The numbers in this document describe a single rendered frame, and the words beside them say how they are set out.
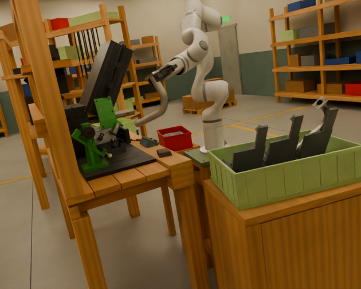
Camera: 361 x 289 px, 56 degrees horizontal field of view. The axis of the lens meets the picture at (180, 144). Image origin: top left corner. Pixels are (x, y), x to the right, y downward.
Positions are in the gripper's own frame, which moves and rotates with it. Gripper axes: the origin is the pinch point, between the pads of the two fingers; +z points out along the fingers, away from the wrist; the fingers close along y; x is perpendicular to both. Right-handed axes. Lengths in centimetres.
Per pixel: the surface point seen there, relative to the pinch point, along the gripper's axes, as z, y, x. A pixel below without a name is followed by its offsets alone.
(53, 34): -220, -331, -165
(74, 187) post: 25, -62, 19
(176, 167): -20, -44, 42
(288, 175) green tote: -19, 15, 65
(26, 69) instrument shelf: 5, -67, -44
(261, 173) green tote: -11, 10, 57
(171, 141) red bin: -66, -84, 36
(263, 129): -19.9, 16.5, 42.2
